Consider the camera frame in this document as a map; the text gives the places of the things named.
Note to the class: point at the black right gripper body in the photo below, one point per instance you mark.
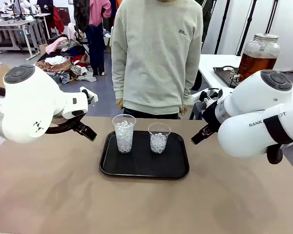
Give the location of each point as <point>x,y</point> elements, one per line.
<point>211,114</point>

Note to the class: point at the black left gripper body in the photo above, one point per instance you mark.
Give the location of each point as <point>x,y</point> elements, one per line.
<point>79,126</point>

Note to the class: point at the tall clear cup with ice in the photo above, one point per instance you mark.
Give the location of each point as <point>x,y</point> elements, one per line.
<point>124,136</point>

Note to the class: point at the short clear cup with ice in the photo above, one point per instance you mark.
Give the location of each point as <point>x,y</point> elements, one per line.
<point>158,142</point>

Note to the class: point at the grey sleeved left forearm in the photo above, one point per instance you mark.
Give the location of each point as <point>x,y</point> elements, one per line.
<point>191,83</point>

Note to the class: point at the grey sleeved right forearm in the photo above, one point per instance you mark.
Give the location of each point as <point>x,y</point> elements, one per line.
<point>117,78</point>

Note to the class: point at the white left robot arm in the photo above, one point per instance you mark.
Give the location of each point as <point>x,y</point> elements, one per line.
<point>27,102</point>

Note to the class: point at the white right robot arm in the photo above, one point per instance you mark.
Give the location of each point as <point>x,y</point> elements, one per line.
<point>246,97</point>

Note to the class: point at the person's left hand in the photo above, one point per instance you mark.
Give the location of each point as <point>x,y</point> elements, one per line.
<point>183,110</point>

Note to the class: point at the person's right hand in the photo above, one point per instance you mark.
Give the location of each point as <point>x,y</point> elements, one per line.
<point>119,103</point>

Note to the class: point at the grey plastic storage bin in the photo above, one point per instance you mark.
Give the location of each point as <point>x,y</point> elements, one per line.
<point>197,111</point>

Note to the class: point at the dark tray under jar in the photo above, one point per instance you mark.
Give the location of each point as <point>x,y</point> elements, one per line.
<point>222,75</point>

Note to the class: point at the black plastic serving tray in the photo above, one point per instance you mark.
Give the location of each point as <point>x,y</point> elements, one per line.
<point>141,163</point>

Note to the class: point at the pile of mixed clothes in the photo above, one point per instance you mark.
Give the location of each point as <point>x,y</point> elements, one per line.
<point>61,63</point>

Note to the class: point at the glass tea dispenser jar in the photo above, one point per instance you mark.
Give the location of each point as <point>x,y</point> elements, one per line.
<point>258,63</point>

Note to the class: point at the person in grey sweatshirt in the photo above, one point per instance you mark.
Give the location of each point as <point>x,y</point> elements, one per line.
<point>156,61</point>

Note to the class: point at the navy hanging trousers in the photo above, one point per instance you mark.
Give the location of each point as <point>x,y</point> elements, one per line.
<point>95,48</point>

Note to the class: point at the black light stand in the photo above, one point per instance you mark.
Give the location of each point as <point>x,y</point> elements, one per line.
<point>246,24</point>
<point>271,17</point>
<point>222,24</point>

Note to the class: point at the dark green jacket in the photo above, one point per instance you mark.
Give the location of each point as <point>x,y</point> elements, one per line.
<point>206,19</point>

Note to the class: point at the red hanging garment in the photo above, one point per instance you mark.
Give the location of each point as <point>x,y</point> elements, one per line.
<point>58,22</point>

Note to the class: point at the dark patterned hanging garment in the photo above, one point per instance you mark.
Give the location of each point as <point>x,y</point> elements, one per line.
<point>81,14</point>

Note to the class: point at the grey workshop desk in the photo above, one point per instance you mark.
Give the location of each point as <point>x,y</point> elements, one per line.
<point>12,24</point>

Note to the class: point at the background person in black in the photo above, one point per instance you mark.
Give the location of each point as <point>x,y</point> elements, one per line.
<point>45,6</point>

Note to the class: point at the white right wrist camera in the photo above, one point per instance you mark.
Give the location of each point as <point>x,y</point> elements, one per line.
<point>203,95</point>

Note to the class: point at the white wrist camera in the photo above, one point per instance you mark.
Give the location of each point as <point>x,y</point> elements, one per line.
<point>94,97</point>
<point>203,95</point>

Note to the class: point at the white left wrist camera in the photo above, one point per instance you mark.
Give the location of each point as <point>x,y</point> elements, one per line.
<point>94,97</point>

